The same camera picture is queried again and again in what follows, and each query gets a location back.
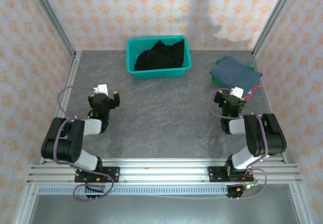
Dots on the black t-shirt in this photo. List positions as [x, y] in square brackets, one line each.
[159, 57]

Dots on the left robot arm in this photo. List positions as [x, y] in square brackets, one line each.
[63, 143]

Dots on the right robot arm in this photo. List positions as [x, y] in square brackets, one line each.
[267, 138]

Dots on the pink cloth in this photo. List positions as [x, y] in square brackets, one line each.
[251, 90]

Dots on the blue t-shirt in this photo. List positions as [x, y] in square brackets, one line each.
[234, 74]

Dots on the teal plastic basket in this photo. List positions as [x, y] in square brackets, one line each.
[131, 57]

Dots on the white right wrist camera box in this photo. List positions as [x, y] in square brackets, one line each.
[237, 92]

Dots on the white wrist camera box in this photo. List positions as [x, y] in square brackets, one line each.
[237, 92]
[101, 88]

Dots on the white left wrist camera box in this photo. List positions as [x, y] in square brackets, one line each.
[101, 88]

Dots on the aluminium side rail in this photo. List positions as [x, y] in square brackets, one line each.
[69, 82]
[265, 95]

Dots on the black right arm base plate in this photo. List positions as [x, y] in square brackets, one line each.
[217, 174]

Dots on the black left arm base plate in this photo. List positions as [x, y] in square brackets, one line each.
[113, 174]

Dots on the aluminium mounting rail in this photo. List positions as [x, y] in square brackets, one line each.
[164, 169]

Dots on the aluminium frame post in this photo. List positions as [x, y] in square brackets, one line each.
[275, 19]
[53, 19]

